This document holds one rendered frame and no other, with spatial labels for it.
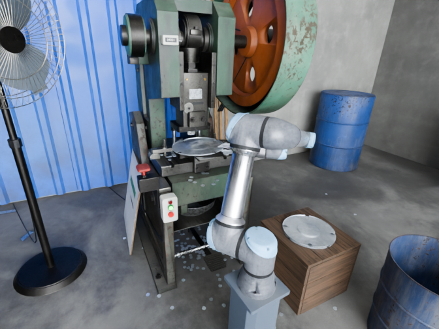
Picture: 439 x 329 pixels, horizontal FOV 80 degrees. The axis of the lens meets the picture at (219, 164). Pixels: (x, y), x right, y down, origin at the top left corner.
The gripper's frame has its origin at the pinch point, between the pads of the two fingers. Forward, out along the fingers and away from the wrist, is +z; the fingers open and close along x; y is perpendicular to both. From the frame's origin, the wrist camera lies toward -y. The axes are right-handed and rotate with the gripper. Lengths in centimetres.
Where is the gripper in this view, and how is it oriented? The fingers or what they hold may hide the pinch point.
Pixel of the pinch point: (220, 147)
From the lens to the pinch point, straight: 144.3
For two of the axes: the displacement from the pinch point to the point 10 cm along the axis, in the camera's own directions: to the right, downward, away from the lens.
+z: -9.8, -0.7, 1.8
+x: 0.1, 9.2, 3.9
